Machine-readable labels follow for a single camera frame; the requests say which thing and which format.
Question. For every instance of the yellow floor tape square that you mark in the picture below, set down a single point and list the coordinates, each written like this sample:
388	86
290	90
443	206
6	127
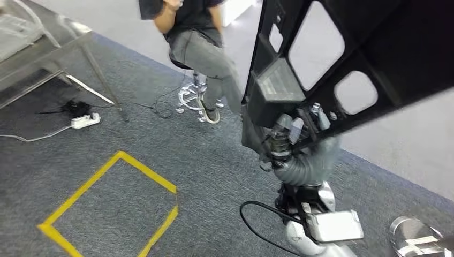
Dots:
149	172

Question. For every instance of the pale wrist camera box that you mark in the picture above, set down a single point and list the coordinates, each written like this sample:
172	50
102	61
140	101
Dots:
335	227

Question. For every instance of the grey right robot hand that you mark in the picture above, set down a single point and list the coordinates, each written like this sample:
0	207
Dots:
324	159

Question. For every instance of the black plastic panel part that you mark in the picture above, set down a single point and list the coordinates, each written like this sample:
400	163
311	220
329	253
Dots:
408	42

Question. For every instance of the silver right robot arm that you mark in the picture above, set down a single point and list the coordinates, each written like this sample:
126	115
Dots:
305	244

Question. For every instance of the person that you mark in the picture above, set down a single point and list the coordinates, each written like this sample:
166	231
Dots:
198	53

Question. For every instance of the stainless steel workbench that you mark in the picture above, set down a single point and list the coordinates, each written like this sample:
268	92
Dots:
46	53

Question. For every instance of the white power strip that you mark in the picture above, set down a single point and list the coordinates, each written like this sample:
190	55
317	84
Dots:
85	121

